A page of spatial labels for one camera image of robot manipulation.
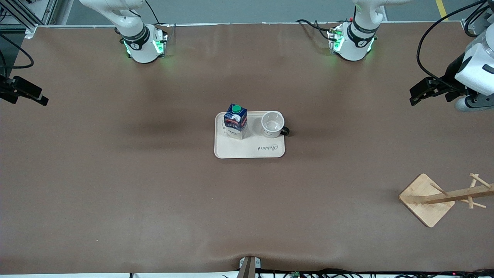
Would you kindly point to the wooden mug stand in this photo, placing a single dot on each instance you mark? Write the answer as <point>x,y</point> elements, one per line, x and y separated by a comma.
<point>424,204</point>

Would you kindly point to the cream tray with bear print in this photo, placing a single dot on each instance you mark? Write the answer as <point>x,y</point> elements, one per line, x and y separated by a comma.
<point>251,148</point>

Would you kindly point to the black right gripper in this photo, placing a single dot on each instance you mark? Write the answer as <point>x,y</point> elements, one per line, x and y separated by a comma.
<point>7,87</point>

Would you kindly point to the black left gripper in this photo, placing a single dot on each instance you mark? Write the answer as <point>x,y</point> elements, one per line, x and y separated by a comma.
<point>450,76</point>

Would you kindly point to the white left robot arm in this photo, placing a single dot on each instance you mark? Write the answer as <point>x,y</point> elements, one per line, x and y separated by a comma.
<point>355,50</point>

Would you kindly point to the brown table mat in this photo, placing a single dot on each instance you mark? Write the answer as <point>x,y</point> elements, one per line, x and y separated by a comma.
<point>154,193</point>

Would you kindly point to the aluminium frame corner post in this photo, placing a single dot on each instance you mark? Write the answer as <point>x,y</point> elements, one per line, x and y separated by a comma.
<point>469,24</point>

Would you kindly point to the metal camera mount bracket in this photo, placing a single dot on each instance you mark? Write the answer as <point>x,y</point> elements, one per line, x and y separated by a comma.
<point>249,268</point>

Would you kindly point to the blue milk carton green cap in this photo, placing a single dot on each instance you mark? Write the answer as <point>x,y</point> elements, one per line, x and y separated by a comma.
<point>236,123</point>

